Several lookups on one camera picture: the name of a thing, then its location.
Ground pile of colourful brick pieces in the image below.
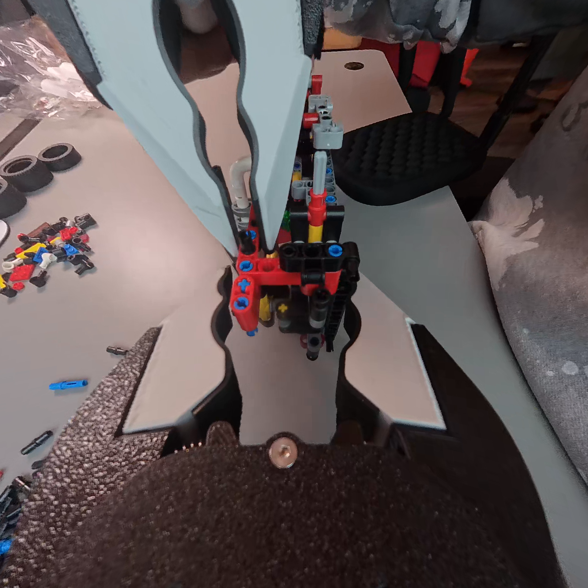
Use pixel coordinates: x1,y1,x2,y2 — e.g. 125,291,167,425
0,213,98,299

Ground long black brick pin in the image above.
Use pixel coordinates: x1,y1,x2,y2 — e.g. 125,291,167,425
20,431,53,456

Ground black mesh chair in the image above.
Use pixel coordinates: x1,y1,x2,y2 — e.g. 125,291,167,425
331,34,559,207

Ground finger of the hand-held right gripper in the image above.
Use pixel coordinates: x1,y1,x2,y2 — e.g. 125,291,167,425
69,0,242,256
225,0,314,252

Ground grey mottled pants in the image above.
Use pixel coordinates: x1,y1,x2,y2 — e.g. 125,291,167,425
468,80,588,485

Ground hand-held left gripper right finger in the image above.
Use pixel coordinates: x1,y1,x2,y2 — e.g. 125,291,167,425
334,275,449,443

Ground grey desk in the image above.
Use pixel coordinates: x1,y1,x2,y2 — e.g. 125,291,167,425
0,48,575,506

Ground red plastic object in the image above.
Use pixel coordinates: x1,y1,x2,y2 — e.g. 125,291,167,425
408,40,475,89

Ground black rubber toy tire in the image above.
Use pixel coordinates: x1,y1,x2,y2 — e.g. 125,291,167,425
0,155,54,193
37,143,83,172
0,176,28,221

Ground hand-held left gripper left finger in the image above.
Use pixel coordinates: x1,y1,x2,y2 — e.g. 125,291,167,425
122,265,243,445

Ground heap of dark brick pins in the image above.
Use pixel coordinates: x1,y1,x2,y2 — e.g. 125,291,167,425
0,468,34,557

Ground clear plastic bag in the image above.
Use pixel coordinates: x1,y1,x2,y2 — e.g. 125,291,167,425
0,24,103,121

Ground grey patterned cloth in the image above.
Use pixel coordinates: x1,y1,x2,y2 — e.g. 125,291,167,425
322,0,485,49

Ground toy brick vehicle chassis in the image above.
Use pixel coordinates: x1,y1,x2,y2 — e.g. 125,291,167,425
228,73,362,364

